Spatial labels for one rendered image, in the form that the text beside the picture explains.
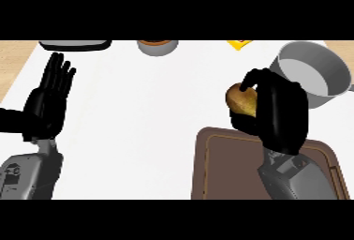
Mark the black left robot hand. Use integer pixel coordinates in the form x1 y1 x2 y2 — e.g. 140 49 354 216
0 52 78 143

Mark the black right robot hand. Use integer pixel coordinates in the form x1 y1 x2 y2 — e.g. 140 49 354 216
230 67 310 157

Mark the yellow-brown pear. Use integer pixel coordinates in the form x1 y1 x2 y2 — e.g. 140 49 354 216
224 82 258 118

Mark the grey metal pot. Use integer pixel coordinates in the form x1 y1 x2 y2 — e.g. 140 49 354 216
268 40 354 110

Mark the brown tray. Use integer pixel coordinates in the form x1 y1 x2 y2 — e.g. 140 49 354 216
189 126 351 201

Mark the black flat appliance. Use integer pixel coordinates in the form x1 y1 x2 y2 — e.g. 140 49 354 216
37 39 114 53

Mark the yellow diamond-shaped item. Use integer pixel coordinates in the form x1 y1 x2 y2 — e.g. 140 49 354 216
226 39 255 52

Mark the grey cup with brown top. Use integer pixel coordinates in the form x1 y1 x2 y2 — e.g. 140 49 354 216
136 39 180 57

